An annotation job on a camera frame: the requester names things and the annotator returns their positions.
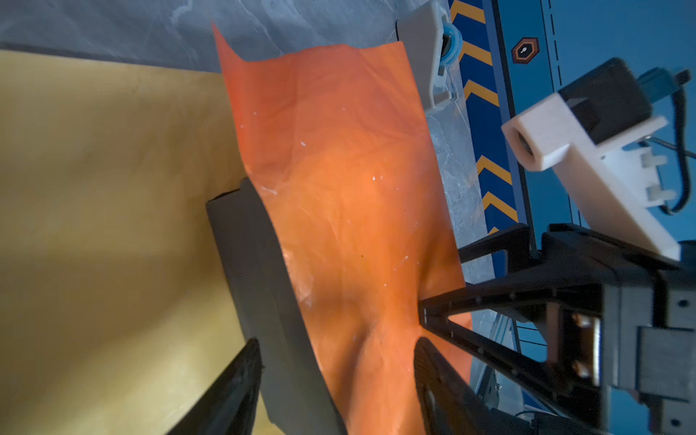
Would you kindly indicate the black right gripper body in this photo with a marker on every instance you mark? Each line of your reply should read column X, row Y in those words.
column 623, row 318

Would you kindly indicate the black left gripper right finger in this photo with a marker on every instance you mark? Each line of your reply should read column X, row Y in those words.
column 448, row 404

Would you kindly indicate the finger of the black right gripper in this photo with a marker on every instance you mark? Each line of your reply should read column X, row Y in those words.
column 553, row 383
column 515, row 241

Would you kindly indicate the white tape dispenser blue roll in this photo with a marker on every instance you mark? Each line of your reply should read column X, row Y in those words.
column 432, row 44

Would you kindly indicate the dark blue gift box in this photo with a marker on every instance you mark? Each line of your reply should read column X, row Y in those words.
column 272, row 315

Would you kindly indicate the yellow wrapping paper sheet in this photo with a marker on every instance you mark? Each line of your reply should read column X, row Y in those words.
column 116, row 315

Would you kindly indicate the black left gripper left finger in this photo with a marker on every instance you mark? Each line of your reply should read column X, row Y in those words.
column 229, row 406

